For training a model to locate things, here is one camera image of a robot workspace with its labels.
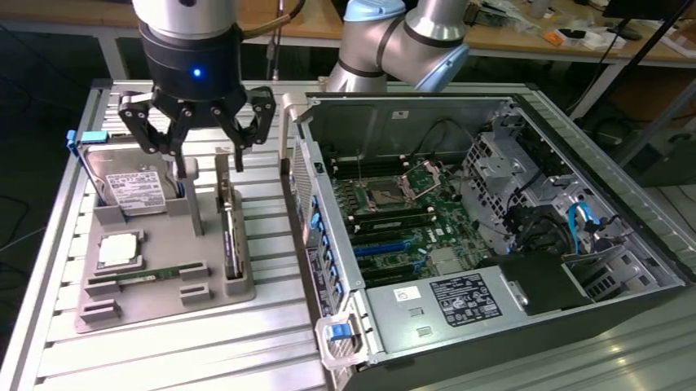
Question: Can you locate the silver CPU chip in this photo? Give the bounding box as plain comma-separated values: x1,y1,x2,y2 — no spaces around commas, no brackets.
96,234,143,268

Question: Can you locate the blue wire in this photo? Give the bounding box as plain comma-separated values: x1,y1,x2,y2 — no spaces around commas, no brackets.
564,201,602,256

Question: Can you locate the grey parts rack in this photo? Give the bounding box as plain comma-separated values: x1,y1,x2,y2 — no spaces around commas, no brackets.
73,156,256,335

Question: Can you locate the silver hard disk drive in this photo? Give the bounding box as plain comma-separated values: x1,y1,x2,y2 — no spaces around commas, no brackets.
80,144,179,217

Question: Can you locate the green Nvidia graphics card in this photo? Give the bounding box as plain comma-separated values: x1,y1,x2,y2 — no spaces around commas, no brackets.
214,146,246,283

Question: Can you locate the silver chipset heatsink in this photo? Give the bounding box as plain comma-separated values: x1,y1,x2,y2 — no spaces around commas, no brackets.
431,248,465,275

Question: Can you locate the grey slanted pole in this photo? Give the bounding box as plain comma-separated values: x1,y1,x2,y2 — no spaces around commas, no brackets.
613,79,696,166

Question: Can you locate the metal socket cover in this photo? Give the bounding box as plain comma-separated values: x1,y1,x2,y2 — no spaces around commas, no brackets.
399,160,446,200

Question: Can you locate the thin black hanging cable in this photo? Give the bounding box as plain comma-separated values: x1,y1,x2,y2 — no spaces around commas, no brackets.
264,0,284,82

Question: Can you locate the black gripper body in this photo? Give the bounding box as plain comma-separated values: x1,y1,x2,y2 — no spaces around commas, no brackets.
137,18,250,129

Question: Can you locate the wooden desk white frame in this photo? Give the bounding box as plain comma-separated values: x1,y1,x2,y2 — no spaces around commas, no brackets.
465,0,696,119
0,0,348,81

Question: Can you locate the white and black device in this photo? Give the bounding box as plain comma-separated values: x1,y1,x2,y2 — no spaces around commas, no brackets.
558,27,621,51

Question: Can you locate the black open PC case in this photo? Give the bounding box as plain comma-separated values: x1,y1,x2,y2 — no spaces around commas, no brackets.
276,91,696,391

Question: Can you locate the green RAM stick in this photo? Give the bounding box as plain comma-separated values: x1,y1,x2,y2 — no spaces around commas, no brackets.
89,262,201,286
352,217,435,238

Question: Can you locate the blue disk caddy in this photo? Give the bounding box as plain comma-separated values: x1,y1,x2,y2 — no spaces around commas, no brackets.
64,129,189,209

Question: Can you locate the grey power supply unit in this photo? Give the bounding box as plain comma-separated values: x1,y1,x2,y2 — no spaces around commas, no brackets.
360,264,545,355

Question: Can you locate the looped black wire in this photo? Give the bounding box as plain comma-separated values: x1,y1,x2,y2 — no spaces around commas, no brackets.
421,117,477,168

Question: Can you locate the dark equipment case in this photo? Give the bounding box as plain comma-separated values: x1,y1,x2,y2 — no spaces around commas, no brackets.
624,130,696,189

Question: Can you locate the black slanted pole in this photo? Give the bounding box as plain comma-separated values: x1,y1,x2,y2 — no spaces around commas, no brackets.
624,0,678,82

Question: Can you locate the black wire bundle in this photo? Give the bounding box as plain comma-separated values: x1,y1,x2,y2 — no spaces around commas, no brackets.
502,203,572,256

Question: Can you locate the black monitor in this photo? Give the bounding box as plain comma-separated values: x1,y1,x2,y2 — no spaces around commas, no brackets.
601,0,696,41

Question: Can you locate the thick gripper cable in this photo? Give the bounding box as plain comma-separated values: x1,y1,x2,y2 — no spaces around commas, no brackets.
238,0,308,42

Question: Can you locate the blue expansion slot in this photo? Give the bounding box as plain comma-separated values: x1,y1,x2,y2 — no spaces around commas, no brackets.
354,242,410,257

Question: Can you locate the CPU socket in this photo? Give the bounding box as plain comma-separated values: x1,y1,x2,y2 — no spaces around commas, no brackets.
364,178,407,209

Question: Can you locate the grey metal disk bay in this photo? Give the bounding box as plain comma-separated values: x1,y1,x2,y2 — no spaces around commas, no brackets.
461,130,550,213

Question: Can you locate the green motherboard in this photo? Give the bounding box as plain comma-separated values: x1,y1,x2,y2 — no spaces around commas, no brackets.
319,150,490,286

